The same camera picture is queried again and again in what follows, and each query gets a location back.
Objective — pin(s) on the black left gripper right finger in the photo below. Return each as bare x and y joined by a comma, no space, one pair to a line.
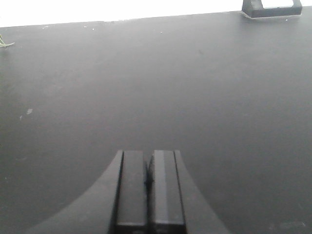
176,205

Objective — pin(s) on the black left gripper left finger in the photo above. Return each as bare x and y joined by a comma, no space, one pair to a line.
115,204

